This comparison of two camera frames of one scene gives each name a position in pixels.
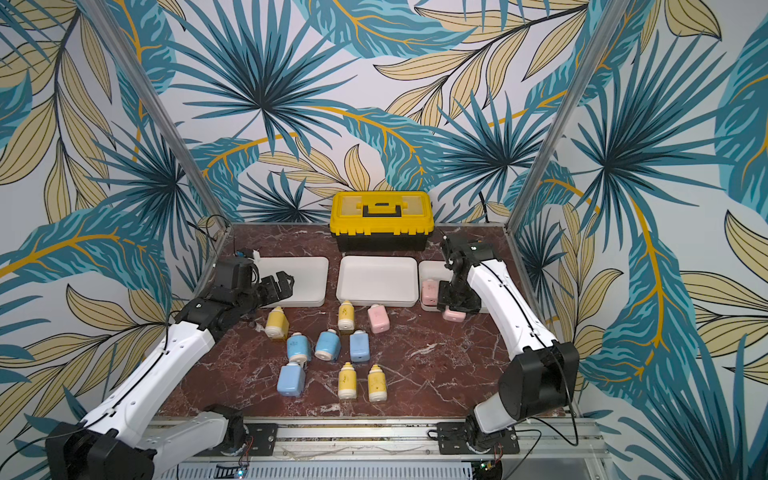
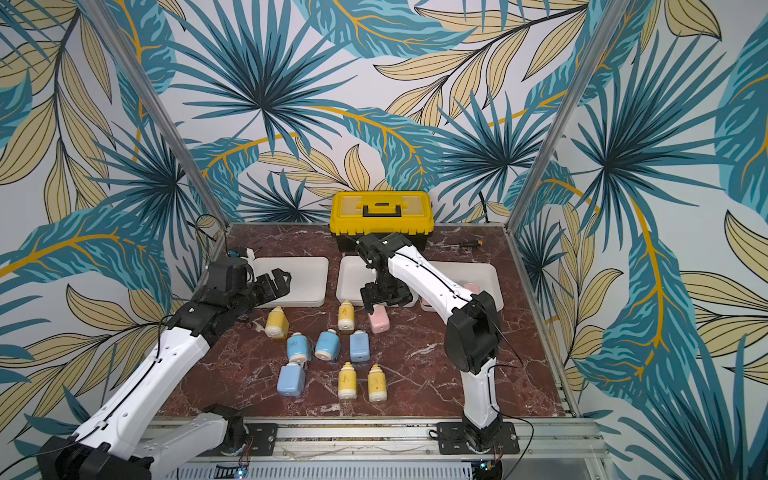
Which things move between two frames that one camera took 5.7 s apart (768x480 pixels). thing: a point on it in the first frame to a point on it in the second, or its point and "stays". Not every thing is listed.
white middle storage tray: x=378 y=280 stays
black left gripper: x=273 y=293 stays
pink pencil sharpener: x=379 y=321 stays
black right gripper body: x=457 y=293 to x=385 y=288
